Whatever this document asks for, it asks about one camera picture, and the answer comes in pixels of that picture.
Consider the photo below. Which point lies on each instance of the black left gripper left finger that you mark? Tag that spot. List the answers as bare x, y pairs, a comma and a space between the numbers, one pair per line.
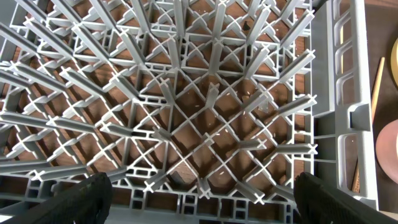
88, 201

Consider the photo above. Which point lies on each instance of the dark brown serving tray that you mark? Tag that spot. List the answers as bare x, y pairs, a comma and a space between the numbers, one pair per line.
381, 26

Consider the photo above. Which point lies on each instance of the left wooden chopstick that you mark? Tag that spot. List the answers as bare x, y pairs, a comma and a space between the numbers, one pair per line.
374, 101

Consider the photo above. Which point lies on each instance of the pink bowl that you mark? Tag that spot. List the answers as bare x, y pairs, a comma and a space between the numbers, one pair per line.
386, 150

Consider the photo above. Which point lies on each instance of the grey plastic dish rack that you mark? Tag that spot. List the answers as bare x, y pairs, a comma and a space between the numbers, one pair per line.
198, 111

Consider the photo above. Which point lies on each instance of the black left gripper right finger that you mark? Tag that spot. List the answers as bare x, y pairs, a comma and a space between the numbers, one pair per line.
318, 202

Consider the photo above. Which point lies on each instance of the yellow plate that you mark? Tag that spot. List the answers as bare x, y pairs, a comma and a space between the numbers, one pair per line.
394, 62

